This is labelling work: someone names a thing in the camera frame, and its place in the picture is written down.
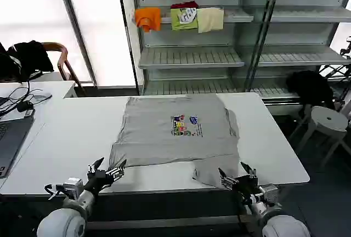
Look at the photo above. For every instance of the black garment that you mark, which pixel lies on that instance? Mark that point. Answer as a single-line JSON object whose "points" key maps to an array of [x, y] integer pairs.
{"points": [[310, 86]]}

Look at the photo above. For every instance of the grey window frame post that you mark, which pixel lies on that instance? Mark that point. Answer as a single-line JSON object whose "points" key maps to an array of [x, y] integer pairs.
{"points": [[78, 34]]}

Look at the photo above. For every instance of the grey metal shelf with clothes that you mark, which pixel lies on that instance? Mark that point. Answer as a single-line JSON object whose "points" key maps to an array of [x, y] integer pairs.
{"points": [[197, 56]]}

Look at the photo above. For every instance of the grey printed t-shirt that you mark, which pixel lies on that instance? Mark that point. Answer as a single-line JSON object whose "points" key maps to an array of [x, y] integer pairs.
{"points": [[153, 138]]}

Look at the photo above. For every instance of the brown wooden chair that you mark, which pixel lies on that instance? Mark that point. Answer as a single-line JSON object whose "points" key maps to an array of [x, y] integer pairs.
{"points": [[63, 64]]}

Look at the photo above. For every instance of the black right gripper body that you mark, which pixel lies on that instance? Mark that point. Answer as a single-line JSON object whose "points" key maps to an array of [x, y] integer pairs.
{"points": [[246, 185]]}

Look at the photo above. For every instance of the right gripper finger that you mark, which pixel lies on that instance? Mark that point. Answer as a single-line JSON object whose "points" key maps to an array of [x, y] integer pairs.
{"points": [[251, 173], [228, 182]]}

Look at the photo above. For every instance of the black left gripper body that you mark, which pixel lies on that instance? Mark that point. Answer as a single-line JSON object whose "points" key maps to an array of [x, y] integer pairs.
{"points": [[96, 179]]}

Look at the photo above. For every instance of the white round stool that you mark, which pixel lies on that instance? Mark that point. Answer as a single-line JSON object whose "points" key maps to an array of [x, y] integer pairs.
{"points": [[327, 120]]}

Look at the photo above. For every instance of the dark grey laptop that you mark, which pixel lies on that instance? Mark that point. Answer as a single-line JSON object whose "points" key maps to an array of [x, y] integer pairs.
{"points": [[12, 138]]}

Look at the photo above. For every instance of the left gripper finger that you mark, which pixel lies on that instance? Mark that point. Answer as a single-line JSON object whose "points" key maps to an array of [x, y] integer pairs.
{"points": [[95, 165], [116, 172]]}

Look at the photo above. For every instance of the black power adapter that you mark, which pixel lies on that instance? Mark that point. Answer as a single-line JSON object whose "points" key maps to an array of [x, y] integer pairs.
{"points": [[25, 106]]}

